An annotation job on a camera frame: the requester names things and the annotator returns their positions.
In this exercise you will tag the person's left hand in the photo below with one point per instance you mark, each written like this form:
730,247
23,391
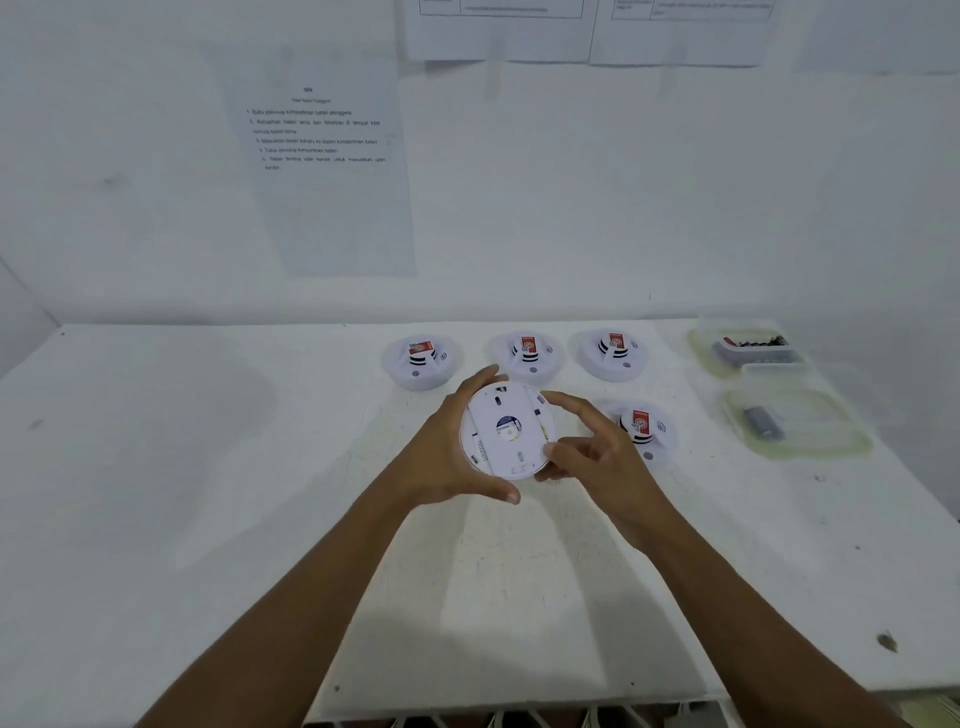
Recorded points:
431,465

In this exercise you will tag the person's right hand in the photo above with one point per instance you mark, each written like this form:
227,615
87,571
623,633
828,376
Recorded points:
615,480

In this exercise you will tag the white smoke detector red label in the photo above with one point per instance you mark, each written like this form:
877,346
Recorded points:
649,431
613,354
510,431
418,364
527,358

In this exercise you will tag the person's left forearm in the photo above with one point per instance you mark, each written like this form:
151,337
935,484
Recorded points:
300,615

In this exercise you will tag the person's right forearm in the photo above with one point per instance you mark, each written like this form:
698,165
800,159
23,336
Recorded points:
750,630

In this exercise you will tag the green brown patterned floor mat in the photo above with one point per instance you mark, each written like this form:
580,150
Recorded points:
934,709

